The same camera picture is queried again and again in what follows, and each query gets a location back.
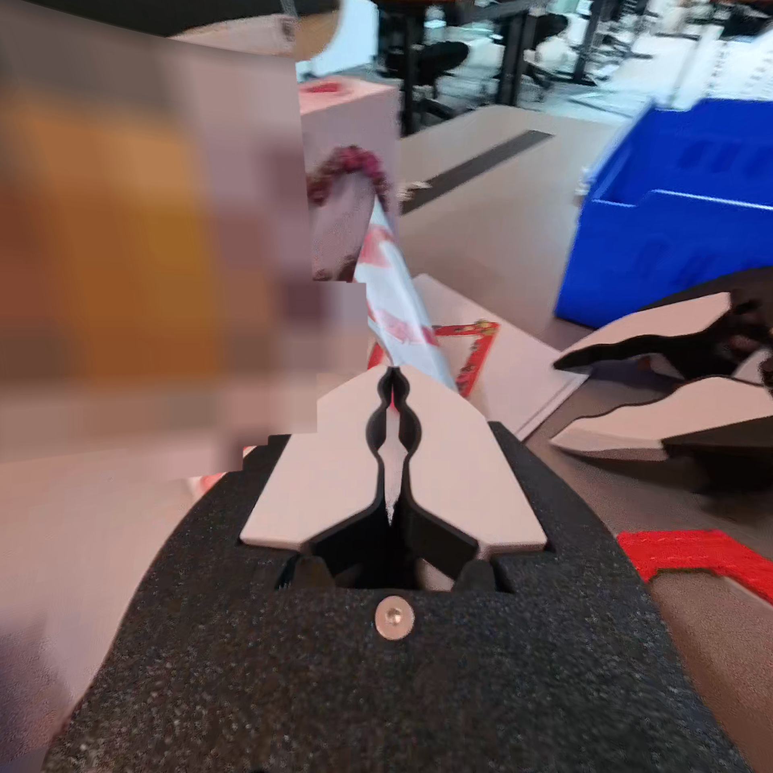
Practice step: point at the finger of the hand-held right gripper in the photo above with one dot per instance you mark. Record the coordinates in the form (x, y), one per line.
(652, 323)
(664, 416)

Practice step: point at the white instruction booklet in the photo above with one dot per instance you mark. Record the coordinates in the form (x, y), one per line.
(519, 374)

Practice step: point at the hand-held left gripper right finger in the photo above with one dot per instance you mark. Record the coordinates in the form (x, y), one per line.
(471, 483)

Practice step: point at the black monitor with pale frame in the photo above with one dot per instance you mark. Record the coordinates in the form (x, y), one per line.
(241, 6)

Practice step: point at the grey desk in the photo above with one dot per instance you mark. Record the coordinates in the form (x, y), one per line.
(513, 241)

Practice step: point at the white and yellow set box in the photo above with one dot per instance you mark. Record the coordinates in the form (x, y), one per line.
(362, 145)

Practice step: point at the blue plastic bin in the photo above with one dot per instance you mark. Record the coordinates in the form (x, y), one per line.
(634, 259)

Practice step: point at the red brick heart frame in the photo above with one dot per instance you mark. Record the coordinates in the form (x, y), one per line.
(676, 546)

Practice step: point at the black office chair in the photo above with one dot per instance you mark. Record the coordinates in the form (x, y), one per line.
(435, 60)

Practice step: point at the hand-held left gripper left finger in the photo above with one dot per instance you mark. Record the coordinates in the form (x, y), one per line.
(320, 477)

